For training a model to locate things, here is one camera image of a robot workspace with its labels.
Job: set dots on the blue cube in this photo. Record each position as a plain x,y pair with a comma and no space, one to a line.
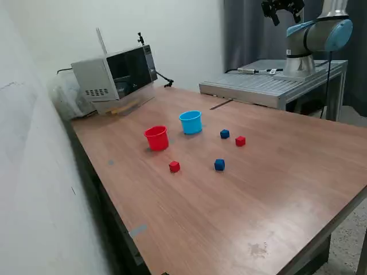
219,165
224,134

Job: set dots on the blue plastic cup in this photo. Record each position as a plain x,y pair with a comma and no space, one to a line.
190,126

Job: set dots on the thin white rod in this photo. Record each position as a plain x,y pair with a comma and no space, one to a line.
101,41

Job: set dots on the red plastic cup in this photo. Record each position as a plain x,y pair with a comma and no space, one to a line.
156,141

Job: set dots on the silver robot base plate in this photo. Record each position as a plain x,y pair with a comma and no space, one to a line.
279,76

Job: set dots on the red cube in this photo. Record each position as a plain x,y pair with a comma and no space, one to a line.
174,166
240,141

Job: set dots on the dark grey curtain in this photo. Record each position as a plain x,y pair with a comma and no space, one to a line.
249,43

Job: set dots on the clear plastic bag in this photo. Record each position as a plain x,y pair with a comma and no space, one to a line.
66,97

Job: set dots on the white warning tag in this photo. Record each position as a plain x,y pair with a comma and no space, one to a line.
273,71

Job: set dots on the thin black strip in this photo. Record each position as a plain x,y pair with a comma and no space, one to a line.
220,104

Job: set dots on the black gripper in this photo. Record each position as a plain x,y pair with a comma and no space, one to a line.
284,3

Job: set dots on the silver blue UR5e robot arm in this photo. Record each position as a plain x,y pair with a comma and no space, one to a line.
318,31

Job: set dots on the small black camera mount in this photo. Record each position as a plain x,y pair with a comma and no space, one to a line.
140,38

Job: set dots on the aluminium profile robot stand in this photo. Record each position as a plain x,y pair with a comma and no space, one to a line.
246,86

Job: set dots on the silver microwave oven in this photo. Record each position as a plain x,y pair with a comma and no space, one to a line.
94,77

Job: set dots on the large grey tape strip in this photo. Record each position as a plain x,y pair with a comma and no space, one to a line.
138,230

